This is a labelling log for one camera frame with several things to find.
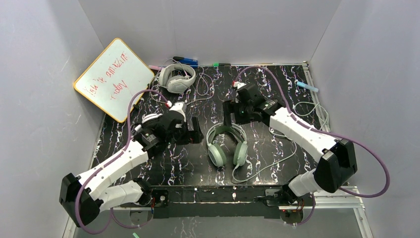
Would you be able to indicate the grey white headphones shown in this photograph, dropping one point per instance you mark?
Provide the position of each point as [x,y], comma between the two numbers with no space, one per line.
[176,84]

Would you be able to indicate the green black marker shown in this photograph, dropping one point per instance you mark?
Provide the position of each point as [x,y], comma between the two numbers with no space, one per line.
[218,64]

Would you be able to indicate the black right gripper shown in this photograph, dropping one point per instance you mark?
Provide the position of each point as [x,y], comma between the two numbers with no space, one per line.
[228,112]

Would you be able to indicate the black and white headphones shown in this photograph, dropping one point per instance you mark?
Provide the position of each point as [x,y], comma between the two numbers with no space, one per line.
[145,119]

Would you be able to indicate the light blue pen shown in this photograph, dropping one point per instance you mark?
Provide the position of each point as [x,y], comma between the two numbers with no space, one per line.
[306,86]

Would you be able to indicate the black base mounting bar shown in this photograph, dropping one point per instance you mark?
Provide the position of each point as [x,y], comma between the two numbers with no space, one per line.
[213,201]

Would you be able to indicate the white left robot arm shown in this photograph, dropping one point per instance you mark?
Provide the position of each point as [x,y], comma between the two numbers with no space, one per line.
[86,195]

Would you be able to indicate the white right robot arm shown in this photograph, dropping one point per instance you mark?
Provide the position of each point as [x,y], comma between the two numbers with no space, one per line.
[336,159]

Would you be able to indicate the yellow framed whiteboard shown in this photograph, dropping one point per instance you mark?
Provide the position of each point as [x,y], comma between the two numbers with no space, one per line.
[112,80]

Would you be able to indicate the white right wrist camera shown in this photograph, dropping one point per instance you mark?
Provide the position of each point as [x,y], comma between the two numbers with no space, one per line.
[236,85]

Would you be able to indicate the blue marker pen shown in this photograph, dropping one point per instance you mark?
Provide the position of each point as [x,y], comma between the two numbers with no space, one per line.
[187,61]

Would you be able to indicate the mint green headphones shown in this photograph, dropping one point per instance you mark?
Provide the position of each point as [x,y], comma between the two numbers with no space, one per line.
[223,141]

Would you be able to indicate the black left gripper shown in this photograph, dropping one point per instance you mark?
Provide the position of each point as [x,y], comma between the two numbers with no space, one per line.
[195,130]

